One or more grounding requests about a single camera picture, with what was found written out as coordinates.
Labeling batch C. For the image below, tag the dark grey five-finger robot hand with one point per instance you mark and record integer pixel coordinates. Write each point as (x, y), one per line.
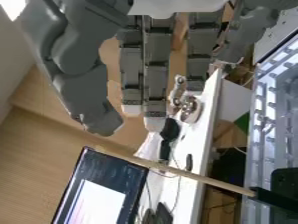
(83, 50)

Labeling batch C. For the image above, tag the thin wooden chopstick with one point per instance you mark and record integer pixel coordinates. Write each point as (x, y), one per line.
(186, 173)

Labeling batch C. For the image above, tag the small white jointed device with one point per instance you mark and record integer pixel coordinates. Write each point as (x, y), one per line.
(186, 106)

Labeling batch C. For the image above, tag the white desk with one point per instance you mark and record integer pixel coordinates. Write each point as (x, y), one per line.
(199, 143)

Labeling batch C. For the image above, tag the computer screen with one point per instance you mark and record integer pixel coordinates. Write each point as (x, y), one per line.
(101, 186)

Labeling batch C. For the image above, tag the clear box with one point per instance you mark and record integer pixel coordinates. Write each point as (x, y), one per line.
(274, 110)

